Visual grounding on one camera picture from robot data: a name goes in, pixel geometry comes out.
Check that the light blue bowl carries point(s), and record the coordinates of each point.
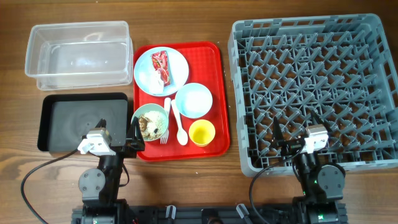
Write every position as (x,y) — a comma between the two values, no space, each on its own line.
(194,100)

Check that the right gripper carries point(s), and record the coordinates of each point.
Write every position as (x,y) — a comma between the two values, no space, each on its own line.
(290,146)

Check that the cream plastic spoon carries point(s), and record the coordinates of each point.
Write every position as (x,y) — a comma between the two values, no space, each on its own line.
(182,136)

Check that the mint green bowl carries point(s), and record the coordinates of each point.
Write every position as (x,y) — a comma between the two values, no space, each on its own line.
(151,107)

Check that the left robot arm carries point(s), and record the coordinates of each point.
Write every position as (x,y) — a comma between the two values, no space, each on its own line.
(100,186)

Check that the grey dishwasher rack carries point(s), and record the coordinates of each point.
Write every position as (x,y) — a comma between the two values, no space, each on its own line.
(339,67)

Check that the red serving tray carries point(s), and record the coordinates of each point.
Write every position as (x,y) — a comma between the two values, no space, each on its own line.
(205,67)

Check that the clear plastic storage bin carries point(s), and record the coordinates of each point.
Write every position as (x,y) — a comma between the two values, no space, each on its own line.
(79,55)

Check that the light blue plate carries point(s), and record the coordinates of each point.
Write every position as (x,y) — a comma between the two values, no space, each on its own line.
(178,68)

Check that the crumpled white napkin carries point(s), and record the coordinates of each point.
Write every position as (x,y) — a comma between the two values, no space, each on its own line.
(156,84)

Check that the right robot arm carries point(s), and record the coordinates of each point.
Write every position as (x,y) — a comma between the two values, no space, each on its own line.
(322,184)

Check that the black plastic tray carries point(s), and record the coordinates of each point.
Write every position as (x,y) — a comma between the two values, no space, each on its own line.
(66,118)

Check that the yellow plastic cup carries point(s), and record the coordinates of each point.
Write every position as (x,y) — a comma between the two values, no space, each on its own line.
(201,132)

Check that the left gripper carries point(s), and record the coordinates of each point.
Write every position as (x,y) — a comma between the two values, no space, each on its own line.
(135,142)

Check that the rice and food scraps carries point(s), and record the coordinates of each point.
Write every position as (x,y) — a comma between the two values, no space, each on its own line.
(152,125)

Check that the red snack wrapper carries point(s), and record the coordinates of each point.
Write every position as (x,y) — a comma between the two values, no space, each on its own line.
(160,62)

